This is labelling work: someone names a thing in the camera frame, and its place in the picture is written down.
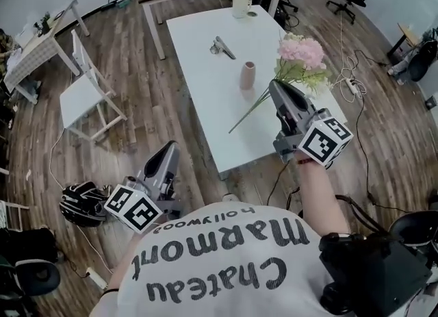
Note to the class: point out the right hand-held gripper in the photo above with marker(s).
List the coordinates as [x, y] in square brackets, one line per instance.
[325, 141]

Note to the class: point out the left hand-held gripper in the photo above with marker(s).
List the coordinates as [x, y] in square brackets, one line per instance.
[133, 209]

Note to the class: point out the pink flowers with green stems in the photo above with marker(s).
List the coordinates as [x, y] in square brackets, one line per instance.
[301, 53]

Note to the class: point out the pink ceramic vase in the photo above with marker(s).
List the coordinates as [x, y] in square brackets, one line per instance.
[247, 76]

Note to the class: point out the black shoulder bag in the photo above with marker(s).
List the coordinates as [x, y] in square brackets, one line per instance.
[376, 267]

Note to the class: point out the person's right forearm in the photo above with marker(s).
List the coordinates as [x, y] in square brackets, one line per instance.
[321, 202]

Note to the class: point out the red wristband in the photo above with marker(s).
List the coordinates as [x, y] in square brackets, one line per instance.
[304, 161]

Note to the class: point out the white power strip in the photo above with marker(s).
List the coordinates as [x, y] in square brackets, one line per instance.
[352, 87]
[96, 277]

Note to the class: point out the white table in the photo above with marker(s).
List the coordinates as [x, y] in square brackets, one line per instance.
[212, 103]

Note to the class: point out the person's white shoe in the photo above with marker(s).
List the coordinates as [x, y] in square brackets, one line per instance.
[232, 198]

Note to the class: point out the silver metal tool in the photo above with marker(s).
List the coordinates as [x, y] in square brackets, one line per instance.
[224, 48]

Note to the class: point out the black and white backpack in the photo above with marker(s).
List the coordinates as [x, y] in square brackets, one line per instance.
[82, 204]

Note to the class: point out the white wooden chair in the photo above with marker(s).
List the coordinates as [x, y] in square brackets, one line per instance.
[83, 100]

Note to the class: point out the white plastic jug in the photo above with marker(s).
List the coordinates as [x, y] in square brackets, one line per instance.
[241, 2]

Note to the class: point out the white printed t-shirt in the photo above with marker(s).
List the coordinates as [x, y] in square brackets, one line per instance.
[219, 261]

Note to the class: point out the small wooden table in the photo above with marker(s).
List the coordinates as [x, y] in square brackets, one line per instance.
[407, 35]

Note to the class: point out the black bag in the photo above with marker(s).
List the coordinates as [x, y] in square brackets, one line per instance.
[27, 245]

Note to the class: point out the desk with checked cloth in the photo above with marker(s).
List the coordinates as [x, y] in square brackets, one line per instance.
[32, 55]

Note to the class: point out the grey round padded seat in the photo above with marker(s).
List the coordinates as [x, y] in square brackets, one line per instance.
[37, 276]

